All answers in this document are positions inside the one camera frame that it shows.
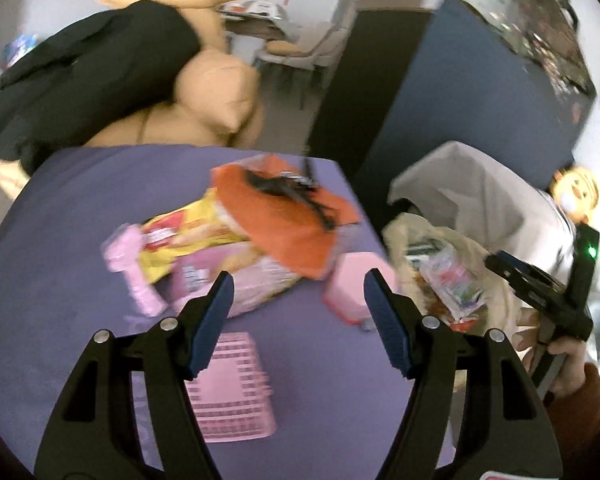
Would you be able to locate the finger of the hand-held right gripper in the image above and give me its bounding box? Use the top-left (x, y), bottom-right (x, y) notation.
top-left (497, 251), bottom-right (564, 294)
top-left (485, 255), bottom-right (556, 307)

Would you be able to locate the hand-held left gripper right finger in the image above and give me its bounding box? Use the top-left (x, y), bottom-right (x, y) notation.
top-left (364, 267), bottom-right (563, 480)

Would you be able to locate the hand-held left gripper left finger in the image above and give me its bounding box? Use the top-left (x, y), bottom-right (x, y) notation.
top-left (34, 270), bottom-right (236, 480)

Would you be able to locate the pink snack packet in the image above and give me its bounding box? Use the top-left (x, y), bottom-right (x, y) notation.
top-left (167, 242), bottom-right (303, 318)

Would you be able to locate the bin with beige plastic bag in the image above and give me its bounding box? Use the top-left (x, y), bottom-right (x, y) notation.
top-left (382, 212), bottom-right (526, 356)

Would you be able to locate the yellow snack packet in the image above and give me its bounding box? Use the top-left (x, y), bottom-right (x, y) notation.
top-left (137, 187), bottom-right (253, 286)

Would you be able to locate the pink plastic toy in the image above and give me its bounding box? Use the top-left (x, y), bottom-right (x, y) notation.
top-left (102, 224), bottom-right (168, 318)

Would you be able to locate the orange snack packet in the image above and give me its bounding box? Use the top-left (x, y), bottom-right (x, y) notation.
top-left (210, 155), bottom-right (363, 281)

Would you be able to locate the person's right forearm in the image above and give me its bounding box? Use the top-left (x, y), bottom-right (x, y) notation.
top-left (542, 362), bottom-right (600, 466)

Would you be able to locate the person's right hand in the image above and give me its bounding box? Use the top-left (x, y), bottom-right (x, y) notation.
top-left (512, 309), bottom-right (589, 398)

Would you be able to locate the pink plastic box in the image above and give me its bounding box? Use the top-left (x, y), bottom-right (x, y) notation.
top-left (322, 252), bottom-right (398, 331)

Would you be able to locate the pink plastic basket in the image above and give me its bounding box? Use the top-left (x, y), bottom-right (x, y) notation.
top-left (185, 332), bottom-right (276, 443)

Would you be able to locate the yellow duck plush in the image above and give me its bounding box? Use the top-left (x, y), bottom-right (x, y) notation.
top-left (550, 166), bottom-right (600, 223)

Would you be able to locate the tan beanbag sofa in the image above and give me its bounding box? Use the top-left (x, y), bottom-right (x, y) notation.
top-left (82, 0), bottom-right (266, 148)

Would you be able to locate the dark glass display cabinet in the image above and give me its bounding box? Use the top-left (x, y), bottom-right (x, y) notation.
top-left (307, 0), bottom-right (597, 181)

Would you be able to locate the black jacket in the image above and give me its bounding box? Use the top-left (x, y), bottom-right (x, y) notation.
top-left (0, 0), bottom-right (203, 173)

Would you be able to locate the grey chair with tan cushion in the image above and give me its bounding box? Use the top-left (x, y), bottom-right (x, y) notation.
top-left (252, 22), bottom-right (353, 111)

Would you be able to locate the dining table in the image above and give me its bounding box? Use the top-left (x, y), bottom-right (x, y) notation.
top-left (215, 0), bottom-right (301, 43)

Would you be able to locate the white table food cover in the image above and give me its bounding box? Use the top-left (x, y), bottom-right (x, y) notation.
top-left (220, 0), bottom-right (281, 18)

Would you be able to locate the blue glittery gift bag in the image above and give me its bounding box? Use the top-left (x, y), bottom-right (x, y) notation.
top-left (2, 35), bottom-right (38, 68)

